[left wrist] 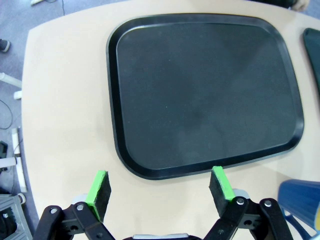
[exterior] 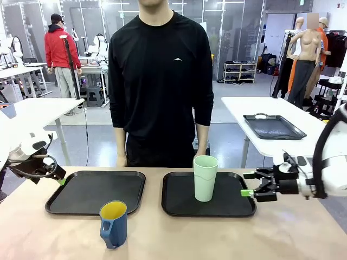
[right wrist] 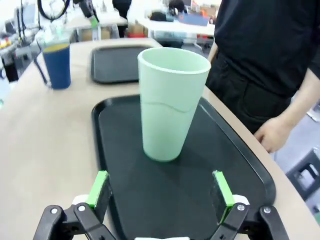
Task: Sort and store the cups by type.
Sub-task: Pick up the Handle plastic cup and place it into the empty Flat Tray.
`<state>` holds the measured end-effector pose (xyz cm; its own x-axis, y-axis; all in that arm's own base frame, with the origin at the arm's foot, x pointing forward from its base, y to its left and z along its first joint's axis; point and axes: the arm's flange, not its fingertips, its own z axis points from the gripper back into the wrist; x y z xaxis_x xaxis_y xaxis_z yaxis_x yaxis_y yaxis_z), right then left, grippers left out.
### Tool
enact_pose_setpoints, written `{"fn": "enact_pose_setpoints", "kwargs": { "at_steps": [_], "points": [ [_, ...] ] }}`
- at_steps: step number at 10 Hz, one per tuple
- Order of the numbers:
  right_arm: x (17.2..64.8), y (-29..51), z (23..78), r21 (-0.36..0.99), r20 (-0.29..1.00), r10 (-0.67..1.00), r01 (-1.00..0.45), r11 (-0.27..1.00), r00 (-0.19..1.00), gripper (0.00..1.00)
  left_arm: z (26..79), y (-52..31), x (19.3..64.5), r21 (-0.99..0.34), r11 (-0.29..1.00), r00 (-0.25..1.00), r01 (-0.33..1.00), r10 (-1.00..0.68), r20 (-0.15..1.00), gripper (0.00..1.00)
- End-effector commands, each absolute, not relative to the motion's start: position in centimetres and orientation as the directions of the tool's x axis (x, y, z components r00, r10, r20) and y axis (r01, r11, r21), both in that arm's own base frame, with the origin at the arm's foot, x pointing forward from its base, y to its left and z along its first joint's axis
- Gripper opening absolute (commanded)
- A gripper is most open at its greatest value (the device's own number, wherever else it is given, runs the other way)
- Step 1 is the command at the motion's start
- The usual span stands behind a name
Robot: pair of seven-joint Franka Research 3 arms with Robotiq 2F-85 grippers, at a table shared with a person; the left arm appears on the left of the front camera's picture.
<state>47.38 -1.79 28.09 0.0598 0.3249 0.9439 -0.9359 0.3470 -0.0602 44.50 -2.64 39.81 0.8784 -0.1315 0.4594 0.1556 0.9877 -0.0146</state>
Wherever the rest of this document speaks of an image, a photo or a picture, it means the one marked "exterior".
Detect man in red hoodie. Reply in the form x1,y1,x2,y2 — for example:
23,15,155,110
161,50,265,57
44,13,82,99

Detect blue mug yellow inside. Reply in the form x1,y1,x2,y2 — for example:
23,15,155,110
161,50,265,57
99,200,128,250

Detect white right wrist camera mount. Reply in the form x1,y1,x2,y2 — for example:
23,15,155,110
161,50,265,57
273,152,309,174

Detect black utility cart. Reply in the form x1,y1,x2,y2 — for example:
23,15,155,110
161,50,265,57
309,77,343,119

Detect person's left hand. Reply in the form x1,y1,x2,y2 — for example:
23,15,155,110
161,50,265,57
195,147,210,161

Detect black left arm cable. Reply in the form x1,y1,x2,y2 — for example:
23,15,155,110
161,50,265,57
5,154,58,185

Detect bare beige mannequin dark trousers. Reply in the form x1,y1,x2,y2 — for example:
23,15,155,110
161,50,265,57
286,17,322,107

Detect rack of black clothes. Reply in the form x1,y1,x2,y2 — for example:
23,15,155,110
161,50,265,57
324,30,347,68

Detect black tripod pole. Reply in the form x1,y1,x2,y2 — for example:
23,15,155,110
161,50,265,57
59,34,85,109

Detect grey step stool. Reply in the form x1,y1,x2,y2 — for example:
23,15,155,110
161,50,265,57
86,87,106,108

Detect blue grey storage box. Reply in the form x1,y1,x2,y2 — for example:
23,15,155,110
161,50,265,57
0,102,16,119

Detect black right arm cable sleeve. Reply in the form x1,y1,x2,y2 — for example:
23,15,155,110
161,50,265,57
311,102,347,200

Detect white shoe rack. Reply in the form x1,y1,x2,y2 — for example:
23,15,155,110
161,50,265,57
223,61,258,84

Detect black plastic serving tray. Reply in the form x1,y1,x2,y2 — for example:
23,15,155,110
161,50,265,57
162,171,257,218
44,170,146,217

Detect person's right forearm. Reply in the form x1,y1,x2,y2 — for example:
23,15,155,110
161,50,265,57
113,125,128,159

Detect black bag on floor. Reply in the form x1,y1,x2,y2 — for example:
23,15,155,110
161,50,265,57
257,53,278,76

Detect mannequin with orange garment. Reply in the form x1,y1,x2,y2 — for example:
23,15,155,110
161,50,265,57
287,17,332,99

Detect white background desk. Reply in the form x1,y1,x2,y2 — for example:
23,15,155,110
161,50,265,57
0,62,54,103

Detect person in black sweatshirt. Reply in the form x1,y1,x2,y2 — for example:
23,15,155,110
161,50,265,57
107,0,215,168

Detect white side table with tray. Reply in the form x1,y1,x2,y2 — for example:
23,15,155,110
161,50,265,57
221,96,334,168

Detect person's left forearm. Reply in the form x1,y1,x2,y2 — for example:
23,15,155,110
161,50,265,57
195,122,211,151

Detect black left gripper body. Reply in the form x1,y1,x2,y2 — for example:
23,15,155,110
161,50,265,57
27,159,56,180

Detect black tray with handles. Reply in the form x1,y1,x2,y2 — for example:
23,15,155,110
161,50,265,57
242,113,307,140

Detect pale green tall tumbler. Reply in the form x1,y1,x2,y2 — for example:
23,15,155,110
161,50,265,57
192,155,219,203

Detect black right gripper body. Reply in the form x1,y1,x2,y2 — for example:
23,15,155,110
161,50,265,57
272,165,300,195

